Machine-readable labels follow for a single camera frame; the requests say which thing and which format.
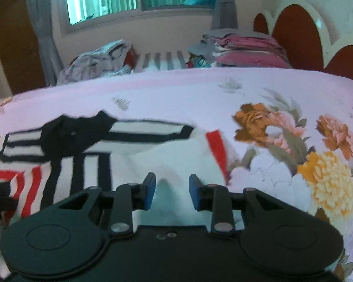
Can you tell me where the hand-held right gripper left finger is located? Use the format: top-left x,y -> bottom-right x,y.
58,172 -> 156,236

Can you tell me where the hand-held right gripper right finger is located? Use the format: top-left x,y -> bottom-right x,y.
189,174 -> 286,239

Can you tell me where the black white red striped sweater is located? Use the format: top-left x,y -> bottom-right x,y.
0,111 -> 245,235

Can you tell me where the pile of crumpled grey clothes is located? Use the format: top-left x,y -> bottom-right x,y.
56,39 -> 136,85

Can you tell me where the stack of folded pink clothes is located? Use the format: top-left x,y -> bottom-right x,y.
188,29 -> 292,69

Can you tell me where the pink floral bedsheet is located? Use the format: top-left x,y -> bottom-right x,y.
0,68 -> 353,282

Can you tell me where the teal patterned cloth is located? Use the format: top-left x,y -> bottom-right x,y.
186,53 -> 218,69

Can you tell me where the grey white striped cloth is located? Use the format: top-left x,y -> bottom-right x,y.
132,51 -> 192,72

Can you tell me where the red and white scalloped headboard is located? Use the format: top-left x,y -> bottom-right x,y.
253,0 -> 353,89

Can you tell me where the grey curtain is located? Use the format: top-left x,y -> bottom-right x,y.
211,0 -> 239,31
22,0 -> 64,87

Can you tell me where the brown wooden door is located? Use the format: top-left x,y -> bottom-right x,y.
0,0 -> 47,95

